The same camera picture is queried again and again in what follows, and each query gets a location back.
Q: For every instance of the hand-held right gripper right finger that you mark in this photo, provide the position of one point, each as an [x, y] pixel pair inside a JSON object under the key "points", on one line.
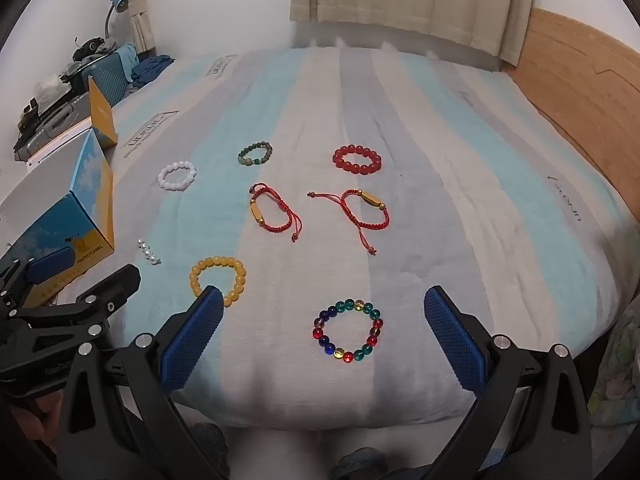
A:
{"points": [[455, 345]]}

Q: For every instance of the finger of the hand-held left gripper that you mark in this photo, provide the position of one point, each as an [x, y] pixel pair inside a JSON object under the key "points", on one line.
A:
{"points": [[50, 261], [117, 285]]}

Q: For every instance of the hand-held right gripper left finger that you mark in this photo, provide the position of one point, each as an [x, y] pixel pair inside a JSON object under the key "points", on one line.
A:
{"points": [[192, 342]]}

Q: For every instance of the blue and yellow cardboard box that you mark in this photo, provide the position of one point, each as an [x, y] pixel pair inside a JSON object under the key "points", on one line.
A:
{"points": [[90, 195]]}

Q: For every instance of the person's left hand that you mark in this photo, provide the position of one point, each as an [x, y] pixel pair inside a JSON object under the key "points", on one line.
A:
{"points": [[32, 422]]}

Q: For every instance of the small pearl strand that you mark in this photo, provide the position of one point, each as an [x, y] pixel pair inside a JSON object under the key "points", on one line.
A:
{"points": [[148, 252]]}

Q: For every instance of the striped blue grey blanket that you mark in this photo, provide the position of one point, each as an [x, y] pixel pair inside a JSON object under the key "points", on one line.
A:
{"points": [[450, 240]]}

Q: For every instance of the silver hard case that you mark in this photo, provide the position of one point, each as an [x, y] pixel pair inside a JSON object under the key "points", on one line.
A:
{"points": [[50, 127]]}

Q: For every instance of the dark blue shoe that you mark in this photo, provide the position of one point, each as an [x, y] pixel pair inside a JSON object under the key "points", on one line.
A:
{"points": [[360, 465]]}

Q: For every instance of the pastel floral cloth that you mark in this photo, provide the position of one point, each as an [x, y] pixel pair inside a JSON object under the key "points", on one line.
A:
{"points": [[617, 370]]}

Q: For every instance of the blue ribbed suitcase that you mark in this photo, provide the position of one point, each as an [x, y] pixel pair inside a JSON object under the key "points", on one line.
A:
{"points": [[107, 77]]}

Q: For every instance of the dark bag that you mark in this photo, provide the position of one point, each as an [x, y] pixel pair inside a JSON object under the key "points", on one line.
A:
{"points": [[92, 47]]}

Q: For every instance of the teal cloth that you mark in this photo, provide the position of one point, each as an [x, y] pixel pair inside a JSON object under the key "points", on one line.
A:
{"points": [[127, 57]]}

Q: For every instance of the dark blue clothing pile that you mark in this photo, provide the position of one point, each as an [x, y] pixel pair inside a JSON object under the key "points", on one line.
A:
{"points": [[150, 67]]}

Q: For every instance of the narrow beige curtain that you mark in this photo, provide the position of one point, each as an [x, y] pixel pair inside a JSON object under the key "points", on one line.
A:
{"points": [[142, 30]]}

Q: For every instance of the blue desk lamp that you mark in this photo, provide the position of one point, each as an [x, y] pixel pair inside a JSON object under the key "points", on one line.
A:
{"points": [[119, 4]]}

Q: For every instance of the wooden headboard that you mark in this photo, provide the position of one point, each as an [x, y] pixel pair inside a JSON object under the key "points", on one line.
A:
{"points": [[580, 75]]}

